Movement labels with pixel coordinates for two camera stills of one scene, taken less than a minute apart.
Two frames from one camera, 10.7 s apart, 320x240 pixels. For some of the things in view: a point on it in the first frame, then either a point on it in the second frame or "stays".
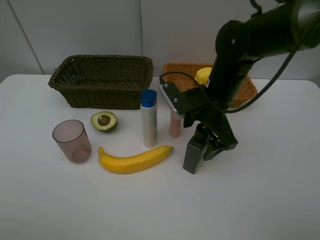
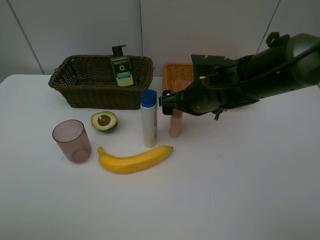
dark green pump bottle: (196, 149) to (121, 66)
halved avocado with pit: (104, 120) stays
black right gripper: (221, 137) to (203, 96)
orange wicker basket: (183, 74) stays
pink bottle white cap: (175, 124) stays
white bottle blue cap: (148, 104) stays
